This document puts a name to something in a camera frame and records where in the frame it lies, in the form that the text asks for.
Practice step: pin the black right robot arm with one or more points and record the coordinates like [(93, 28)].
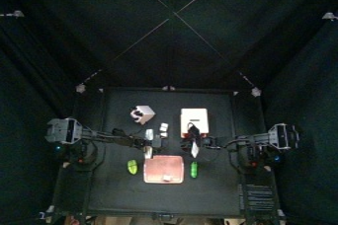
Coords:
[(257, 139)]

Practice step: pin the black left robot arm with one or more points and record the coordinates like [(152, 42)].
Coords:
[(105, 135)]

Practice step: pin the pink square plate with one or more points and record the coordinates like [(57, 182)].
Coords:
[(164, 168)]

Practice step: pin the white sushi piece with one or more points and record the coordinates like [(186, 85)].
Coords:
[(168, 178)]

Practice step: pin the small white toy block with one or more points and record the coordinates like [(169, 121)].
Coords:
[(164, 127), (164, 135)]

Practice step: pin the green toy vegetable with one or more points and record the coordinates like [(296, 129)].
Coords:
[(133, 166), (195, 169)]

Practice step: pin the white cube with dark print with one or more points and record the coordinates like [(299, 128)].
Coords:
[(144, 114)]

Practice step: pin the white text label sticker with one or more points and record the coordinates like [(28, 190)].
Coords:
[(260, 197)]

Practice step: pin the grey frame corner bracket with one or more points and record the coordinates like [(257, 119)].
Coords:
[(329, 15), (81, 88), (256, 91), (168, 88), (17, 14)]

